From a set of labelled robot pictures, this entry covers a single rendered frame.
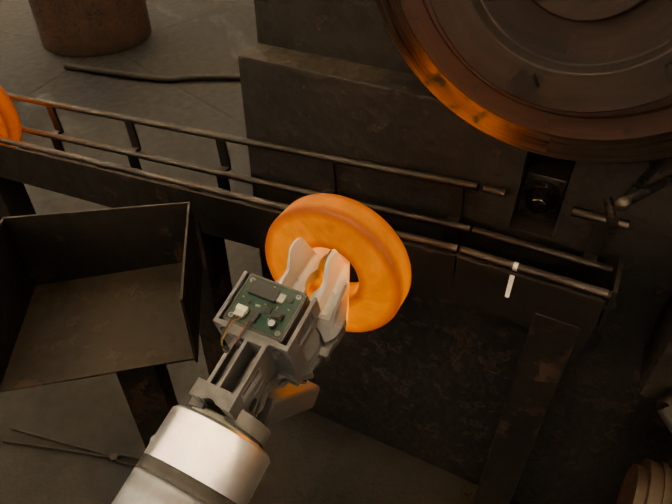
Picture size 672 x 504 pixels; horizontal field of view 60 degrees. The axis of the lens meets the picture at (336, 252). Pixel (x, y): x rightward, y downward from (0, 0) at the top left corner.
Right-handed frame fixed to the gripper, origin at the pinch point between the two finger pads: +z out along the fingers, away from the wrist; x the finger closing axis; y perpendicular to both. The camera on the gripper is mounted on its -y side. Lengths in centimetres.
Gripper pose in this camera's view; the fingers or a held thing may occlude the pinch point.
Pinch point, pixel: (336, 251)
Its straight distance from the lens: 58.4
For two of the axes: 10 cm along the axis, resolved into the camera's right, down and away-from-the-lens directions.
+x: -8.9, -3.1, 3.4
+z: 4.4, -7.7, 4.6
